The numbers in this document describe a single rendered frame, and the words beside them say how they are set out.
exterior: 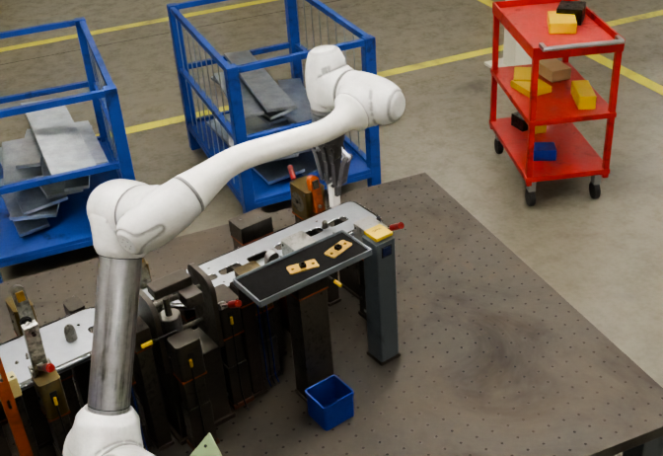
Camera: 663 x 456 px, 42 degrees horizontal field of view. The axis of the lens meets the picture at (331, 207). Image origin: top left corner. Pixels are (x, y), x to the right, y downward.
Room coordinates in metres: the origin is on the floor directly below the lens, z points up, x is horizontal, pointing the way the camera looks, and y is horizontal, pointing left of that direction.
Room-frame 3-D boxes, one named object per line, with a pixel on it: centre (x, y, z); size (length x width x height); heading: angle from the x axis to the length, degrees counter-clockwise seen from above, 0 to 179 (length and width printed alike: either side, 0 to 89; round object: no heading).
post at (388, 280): (2.11, -0.13, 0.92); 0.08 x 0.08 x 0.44; 34
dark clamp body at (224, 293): (1.96, 0.32, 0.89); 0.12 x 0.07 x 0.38; 34
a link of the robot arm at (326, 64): (2.03, -0.02, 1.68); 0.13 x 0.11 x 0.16; 43
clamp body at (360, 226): (2.30, -0.12, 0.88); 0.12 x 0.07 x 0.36; 34
